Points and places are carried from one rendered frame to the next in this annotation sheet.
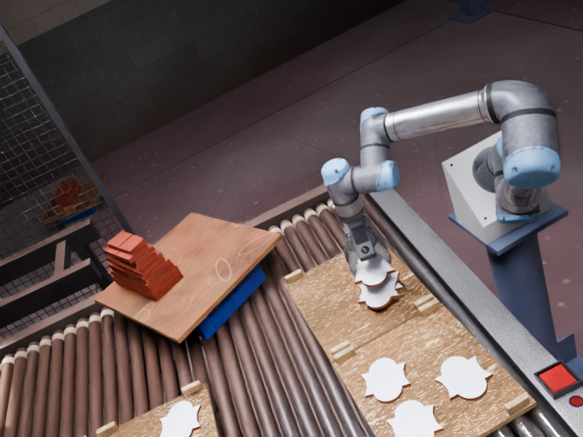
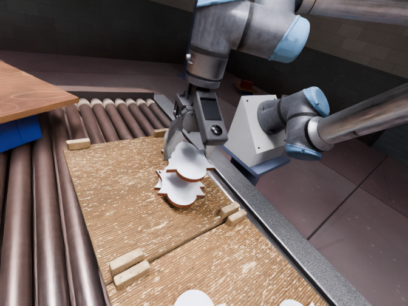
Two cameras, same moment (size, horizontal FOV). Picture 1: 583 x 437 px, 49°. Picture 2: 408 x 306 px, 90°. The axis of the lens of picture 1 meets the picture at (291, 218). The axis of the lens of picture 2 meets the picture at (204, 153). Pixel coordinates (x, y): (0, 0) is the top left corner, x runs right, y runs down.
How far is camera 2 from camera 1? 1.38 m
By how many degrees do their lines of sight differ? 33
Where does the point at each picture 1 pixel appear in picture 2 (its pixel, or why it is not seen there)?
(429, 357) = (252, 294)
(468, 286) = (256, 200)
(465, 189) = (251, 122)
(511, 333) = (317, 263)
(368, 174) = (278, 16)
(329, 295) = (117, 175)
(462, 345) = (285, 277)
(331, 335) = (113, 230)
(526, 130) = not seen: outside the picture
